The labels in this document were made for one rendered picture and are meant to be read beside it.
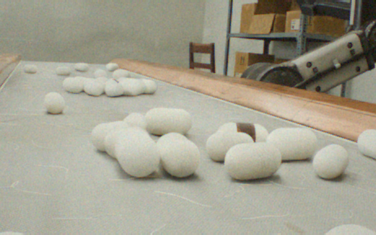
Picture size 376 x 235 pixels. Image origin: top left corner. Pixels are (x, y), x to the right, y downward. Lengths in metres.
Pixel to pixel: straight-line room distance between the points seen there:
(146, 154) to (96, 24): 4.98
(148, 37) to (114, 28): 0.42
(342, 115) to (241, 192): 0.23
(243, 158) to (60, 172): 0.09
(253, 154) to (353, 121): 0.20
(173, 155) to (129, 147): 0.02
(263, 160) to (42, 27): 4.92
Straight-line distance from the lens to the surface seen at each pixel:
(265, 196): 0.22
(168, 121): 0.33
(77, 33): 5.15
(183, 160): 0.22
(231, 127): 0.29
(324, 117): 0.45
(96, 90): 0.58
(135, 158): 0.22
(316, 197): 0.22
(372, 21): 1.14
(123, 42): 5.24
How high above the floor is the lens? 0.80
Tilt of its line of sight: 9 degrees down
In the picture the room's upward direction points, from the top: 4 degrees clockwise
